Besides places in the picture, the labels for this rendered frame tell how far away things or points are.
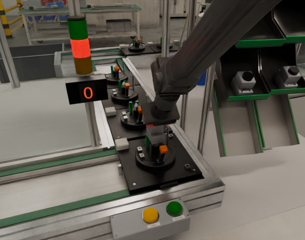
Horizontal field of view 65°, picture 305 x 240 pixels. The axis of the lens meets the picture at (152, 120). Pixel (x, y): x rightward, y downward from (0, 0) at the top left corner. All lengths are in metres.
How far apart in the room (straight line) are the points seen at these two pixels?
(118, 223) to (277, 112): 0.68
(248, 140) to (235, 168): 0.17
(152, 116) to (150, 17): 7.53
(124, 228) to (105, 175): 0.25
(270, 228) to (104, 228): 0.49
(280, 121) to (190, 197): 0.45
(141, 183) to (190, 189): 0.15
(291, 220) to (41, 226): 0.74
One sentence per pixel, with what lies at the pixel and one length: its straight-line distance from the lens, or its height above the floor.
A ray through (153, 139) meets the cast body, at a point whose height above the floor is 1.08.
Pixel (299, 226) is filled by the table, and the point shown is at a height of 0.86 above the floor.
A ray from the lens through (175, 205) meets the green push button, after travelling 0.71.
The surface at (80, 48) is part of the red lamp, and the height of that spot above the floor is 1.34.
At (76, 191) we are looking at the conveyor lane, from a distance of 0.85.
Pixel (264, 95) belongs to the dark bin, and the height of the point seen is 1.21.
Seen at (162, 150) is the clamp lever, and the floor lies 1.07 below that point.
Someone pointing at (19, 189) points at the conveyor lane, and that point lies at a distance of 0.93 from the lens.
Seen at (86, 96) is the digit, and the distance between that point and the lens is 0.78.
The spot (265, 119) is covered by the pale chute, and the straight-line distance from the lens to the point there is 0.97.
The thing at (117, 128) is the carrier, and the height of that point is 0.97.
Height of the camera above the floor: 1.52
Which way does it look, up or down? 32 degrees down
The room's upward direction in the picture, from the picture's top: straight up
